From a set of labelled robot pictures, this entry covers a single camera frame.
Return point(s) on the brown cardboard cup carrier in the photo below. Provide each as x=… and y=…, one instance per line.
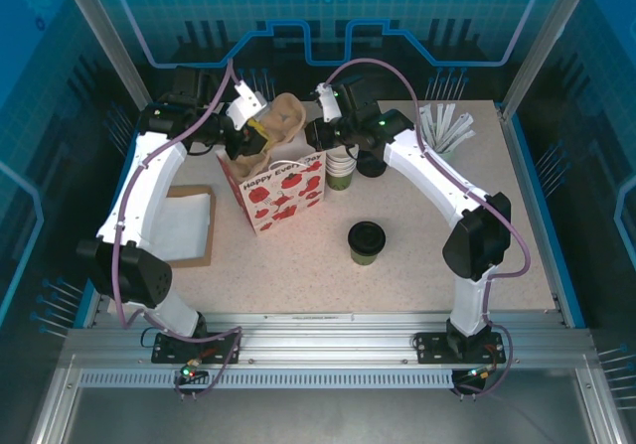
x=285, y=116

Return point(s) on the white red paper gift bag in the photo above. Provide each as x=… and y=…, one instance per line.
x=283, y=200

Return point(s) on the white paper napkin stack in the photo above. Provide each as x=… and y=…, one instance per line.
x=186, y=225

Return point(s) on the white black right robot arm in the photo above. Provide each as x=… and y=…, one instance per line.
x=427, y=176

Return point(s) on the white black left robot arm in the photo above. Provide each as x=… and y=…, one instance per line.
x=144, y=200

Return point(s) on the brown cardboard napkin tray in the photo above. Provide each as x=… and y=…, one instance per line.
x=194, y=190

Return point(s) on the small lit connector board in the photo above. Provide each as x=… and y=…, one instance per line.
x=191, y=370
x=479, y=374

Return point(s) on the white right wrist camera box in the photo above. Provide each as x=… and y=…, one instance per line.
x=330, y=106

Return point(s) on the aluminium frame post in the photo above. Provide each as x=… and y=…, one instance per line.
x=532, y=42
x=119, y=46

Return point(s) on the aluminium mounting rail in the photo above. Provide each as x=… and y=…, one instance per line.
x=323, y=340

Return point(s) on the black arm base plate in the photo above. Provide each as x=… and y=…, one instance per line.
x=432, y=349
x=166, y=352

